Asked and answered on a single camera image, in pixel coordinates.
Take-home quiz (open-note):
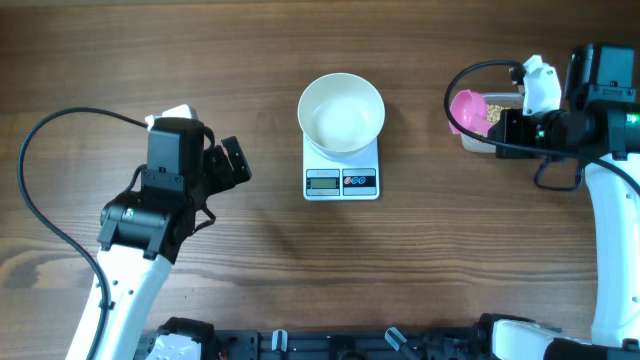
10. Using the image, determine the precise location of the clear plastic container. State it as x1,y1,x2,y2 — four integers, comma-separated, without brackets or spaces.
457,92,526,154

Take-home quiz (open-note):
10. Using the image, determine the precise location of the black left camera cable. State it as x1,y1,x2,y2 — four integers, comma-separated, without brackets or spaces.
17,107,150,360

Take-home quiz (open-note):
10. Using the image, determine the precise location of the black right camera cable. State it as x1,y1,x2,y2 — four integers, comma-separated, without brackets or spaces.
443,59,640,196

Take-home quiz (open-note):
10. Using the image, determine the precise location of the pink plastic scoop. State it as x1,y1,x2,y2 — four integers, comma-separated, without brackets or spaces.
449,89,492,136

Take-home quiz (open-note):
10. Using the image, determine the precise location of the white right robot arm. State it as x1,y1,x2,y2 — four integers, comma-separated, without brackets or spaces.
489,44,639,359

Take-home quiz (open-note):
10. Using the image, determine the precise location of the pile of soybeans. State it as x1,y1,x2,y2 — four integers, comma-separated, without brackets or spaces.
475,104,505,136

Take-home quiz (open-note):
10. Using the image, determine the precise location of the white bowl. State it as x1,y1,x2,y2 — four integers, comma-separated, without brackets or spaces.
297,73,386,157

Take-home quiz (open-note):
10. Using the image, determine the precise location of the white digital kitchen scale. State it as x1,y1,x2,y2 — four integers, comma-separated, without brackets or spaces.
302,136,381,201

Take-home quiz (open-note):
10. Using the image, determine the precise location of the black camera cable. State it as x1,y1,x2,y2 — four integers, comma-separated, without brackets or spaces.
17,107,150,360
443,59,640,196

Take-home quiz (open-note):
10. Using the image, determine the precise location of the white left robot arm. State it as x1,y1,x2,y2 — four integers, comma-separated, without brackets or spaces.
67,117,251,359

